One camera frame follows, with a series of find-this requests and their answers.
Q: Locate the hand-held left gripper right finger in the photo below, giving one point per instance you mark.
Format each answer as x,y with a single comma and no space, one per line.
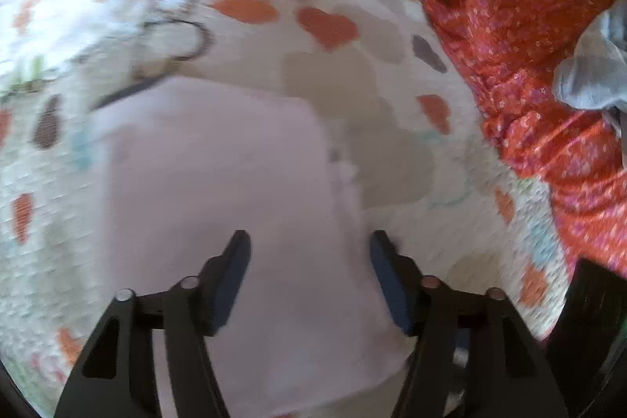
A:
392,288

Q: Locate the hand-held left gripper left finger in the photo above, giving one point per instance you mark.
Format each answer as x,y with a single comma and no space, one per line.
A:
229,283

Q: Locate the pale pink tree-print sweater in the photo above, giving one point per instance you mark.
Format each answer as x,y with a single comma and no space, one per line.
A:
220,183

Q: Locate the heart-patterned quilted bedspread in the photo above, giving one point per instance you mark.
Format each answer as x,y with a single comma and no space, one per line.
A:
392,153

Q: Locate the grey cloth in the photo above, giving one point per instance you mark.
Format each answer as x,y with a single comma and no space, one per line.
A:
595,70

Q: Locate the red floral blanket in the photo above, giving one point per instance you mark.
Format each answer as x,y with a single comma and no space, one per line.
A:
529,70

